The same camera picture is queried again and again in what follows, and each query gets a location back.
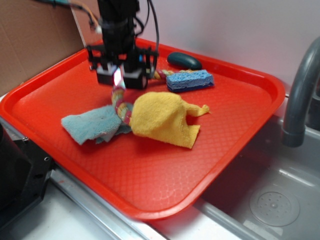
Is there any dark oval stone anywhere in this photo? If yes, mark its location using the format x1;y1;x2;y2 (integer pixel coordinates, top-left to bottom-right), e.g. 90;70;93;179
167;51;202;70

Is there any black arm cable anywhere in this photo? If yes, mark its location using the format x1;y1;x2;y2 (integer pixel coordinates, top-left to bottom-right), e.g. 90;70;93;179
146;0;161;55

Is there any multicolored twisted rope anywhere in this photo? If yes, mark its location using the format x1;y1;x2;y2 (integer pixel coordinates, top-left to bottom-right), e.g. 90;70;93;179
110;69;176;125

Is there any grey faucet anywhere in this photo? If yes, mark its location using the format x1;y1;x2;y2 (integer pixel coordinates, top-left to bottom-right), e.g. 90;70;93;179
281;38;320;148

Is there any brown cardboard panel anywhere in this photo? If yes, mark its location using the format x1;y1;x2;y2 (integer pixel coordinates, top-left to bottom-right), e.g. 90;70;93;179
0;0;102;95

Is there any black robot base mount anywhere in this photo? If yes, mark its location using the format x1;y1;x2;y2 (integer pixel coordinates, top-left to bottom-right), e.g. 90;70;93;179
0;126;54;229

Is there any grey sink basin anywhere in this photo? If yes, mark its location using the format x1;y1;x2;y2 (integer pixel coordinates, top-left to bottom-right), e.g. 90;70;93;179
152;117;320;240

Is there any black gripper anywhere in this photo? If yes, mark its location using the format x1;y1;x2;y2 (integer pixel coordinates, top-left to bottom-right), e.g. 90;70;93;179
86;44;159;90

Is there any yellow cloth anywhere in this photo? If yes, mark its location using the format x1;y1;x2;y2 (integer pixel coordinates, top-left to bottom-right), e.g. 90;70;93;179
129;92;210;149

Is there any light teal cloth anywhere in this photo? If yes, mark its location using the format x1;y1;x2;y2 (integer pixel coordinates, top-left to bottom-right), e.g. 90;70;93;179
61;105;131;145

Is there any red plastic tray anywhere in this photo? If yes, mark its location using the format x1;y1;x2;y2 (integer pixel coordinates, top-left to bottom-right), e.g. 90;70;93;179
0;49;285;221

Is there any blue sponge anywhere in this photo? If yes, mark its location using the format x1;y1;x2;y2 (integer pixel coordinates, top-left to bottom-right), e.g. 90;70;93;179
166;70;215;93

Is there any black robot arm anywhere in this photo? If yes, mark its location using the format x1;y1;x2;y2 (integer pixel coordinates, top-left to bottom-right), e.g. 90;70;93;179
86;0;159;90

